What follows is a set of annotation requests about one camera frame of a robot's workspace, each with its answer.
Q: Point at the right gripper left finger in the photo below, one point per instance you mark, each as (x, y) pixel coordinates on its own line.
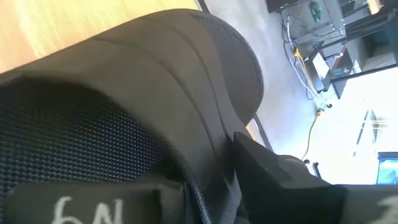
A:
(93, 205)

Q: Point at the black rubber slide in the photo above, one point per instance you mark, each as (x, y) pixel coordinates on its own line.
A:
(140, 93)

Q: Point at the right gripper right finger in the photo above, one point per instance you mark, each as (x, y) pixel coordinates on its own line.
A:
(280, 202)

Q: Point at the lit computer screen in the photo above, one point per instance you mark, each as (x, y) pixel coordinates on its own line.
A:
(388, 169)

